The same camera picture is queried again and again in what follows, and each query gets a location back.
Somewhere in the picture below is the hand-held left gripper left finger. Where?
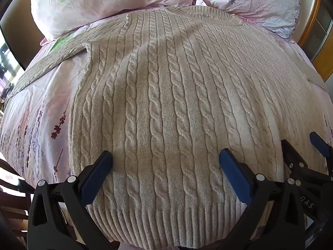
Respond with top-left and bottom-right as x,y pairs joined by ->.
27,150 -> 114,250

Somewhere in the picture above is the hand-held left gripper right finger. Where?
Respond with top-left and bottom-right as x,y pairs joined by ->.
219,148 -> 305,250

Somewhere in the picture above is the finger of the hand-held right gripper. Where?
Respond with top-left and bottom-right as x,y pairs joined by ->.
281,139 -> 313,181
309,132 -> 333,178

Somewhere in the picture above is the beige cable knit sweater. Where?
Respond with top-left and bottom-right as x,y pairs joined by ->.
8,5 -> 331,240

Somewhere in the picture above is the dark wooden chair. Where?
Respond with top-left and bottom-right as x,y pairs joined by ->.
0,158 -> 35,243

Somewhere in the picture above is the pink floral bed sheet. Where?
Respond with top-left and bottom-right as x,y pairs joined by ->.
0,4 -> 333,250

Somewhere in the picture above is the wooden cabinet with glass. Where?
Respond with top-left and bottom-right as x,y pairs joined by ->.
297,0 -> 333,82

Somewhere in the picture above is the pink floral pillow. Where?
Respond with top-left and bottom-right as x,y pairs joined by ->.
30,0 -> 201,40
197,0 -> 302,40

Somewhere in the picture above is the dark panel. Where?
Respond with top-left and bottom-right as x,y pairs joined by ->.
0,1 -> 45,71

